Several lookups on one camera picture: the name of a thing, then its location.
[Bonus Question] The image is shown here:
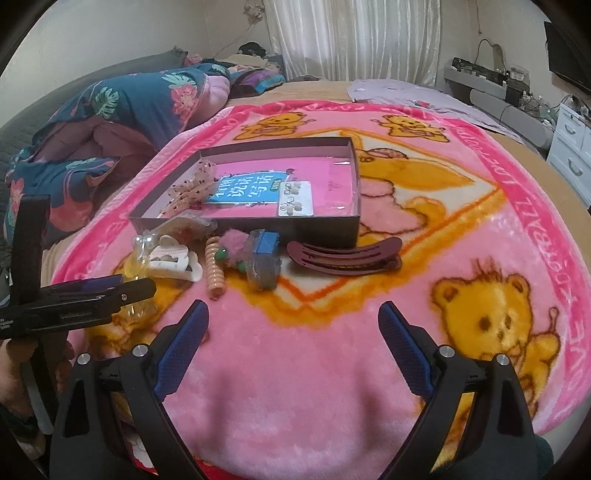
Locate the shallow grey cardboard box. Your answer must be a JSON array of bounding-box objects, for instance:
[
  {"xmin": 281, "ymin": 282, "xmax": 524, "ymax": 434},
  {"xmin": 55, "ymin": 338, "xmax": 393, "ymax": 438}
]
[{"xmin": 128, "ymin": 137, "xmax": 362, "ymax": 250}]

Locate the purple teal folded cloth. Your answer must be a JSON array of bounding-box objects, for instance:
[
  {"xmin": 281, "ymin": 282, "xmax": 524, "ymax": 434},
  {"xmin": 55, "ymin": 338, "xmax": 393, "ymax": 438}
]
[{"xmin": 231, "ymin": 69, "xmax": 286, "ymax": 97}]

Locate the clear plastic packet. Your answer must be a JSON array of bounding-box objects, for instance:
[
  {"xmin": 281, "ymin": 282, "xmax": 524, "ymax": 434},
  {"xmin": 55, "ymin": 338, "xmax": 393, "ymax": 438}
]
[{"xmin": 131, "ymin": 232, "xmax": 160, "ymax": 280}]

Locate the clear bag of hair accessories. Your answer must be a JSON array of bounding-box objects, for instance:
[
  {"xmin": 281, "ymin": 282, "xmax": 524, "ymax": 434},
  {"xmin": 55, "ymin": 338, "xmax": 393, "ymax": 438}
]
[{"xmin": 148, "ymin": 217, "xmax": 218, "ymax": 241}]

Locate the person's left hand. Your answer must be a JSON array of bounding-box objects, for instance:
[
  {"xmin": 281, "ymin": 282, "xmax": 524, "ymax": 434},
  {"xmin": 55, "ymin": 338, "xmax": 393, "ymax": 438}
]
[{"xmin": 0, "ymin": 339, "xmax": 75, "ymax": 462}]

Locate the grey console shelf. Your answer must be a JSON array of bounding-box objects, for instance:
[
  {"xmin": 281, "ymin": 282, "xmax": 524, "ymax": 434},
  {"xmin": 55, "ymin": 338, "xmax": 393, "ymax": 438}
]
[{"xmin": 443, "ymin": 65, "xmax": 555, "ymax": 151}]

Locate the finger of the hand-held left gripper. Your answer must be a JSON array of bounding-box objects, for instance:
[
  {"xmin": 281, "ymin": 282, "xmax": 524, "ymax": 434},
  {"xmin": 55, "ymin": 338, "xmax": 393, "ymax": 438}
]
[
  {"xmin": 28, "ymin": 278, "xmax": 158, "ymax": 330},
  {"xmin": 39, "ymin": 276, "xmax": 127, "ymax": 301}
]

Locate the grey item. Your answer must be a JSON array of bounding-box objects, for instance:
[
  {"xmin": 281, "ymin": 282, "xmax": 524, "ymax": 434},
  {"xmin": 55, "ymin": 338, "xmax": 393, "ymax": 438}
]
[{"xmin": 244, "ymin": 251, "xmax": 283, "ymax": 291}]

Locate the pink bear printed blanket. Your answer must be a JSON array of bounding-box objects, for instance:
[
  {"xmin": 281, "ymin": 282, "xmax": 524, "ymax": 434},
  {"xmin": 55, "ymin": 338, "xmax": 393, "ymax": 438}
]
[{"xmin": 50, "ymin": 99, "xmax": 591, "ymax": 480}]

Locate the blue toy packet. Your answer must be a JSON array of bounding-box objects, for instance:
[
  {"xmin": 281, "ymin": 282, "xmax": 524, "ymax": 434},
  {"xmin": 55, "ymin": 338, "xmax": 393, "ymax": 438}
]
[{"xmin": 145, "ymin": 235, "xmax": 204, "ymax": 282}]

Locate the black flat television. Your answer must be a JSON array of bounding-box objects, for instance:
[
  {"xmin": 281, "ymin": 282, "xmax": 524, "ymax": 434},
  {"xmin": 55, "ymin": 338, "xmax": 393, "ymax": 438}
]
[{"xmin": 544, "ymin": 21, "xmax": 591, "ymax": 95}]

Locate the white sheer curtain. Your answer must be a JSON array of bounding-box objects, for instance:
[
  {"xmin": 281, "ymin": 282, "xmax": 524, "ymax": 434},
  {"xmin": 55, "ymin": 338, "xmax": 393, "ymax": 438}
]
[{"xmin": 265, "ymin": 0, "xmax": 462, "ymax": 86}]

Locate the small black box device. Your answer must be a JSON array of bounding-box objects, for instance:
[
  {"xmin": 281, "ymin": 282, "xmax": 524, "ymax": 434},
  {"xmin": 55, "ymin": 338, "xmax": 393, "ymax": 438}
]
[{"xmin": 505, "ymin": 76, "xmax": 532, "ymax": 104}]

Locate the pink fluffy hair tie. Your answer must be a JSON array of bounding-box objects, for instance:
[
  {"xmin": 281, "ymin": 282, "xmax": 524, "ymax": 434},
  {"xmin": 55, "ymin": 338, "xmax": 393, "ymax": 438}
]
[{"xmin": 217, "ymin": 231, "xmax": 252, "ymax": 271}]

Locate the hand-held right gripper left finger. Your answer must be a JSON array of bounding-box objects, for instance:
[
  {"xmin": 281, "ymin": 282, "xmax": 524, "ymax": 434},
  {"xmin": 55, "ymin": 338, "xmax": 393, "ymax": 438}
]
[{"xmin": 48, "ymin": 299, "xmax": 218, "ymax": 480}]

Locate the floral blue pink quilt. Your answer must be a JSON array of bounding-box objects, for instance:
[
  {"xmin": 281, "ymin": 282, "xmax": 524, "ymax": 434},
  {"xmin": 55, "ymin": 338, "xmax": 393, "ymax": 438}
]
[{"xmin": 0, "ymin": 62, "xmax": 232, "ymax": 245}]

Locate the purple bed sheet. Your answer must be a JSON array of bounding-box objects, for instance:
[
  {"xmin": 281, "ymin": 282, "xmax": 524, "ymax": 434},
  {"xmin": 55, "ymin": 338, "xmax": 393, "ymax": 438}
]
[{"xmin": 346, "ymin": 78, "xmax": 522, "ymax": 137}]

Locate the black electronic device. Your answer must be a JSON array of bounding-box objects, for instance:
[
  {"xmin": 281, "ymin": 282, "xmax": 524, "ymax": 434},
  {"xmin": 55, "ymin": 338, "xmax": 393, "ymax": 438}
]
[{"xmin": 451, "ymin": 56, "xmax": 509, "ymax": 86}]

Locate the small blue box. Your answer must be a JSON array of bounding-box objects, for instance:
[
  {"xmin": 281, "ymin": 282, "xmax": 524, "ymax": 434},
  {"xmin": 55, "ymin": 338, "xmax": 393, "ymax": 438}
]
[{"xmin": 252, "ymin": 231, "xmax": 281, "ymax": 257}]

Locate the white drawer cabinet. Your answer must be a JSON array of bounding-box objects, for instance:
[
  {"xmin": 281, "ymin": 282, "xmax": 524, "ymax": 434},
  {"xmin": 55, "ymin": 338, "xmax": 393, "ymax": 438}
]
[{"xmin": 547, "ymin": 99, "xmax": 591, "ymax": 206}]

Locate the white earring card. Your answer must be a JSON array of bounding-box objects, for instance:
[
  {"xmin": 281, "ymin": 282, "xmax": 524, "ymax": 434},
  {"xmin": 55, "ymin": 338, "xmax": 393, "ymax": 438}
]
[{"xmin": 277, "ymin": 180, "xmax": 315, "ymax": 217}]

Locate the orange tube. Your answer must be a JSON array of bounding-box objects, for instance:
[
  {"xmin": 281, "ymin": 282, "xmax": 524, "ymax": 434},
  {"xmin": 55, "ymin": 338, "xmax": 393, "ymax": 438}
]
[{"xmin": 204, "ymin": 236, "xmax": 229, "ymax": 300}]

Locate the dotted mesh hair bow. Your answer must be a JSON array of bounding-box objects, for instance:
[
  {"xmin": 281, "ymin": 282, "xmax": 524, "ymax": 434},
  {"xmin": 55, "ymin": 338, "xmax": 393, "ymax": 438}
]
[{"xmin": 168, "ymin": 159, "xmax": 218, "ymax": 215}]

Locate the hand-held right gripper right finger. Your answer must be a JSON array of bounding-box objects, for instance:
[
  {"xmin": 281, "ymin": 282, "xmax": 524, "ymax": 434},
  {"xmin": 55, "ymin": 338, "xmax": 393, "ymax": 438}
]
[{"xmin": 378, "ymin": 301, "xmax": 541, "ymax": 480}]

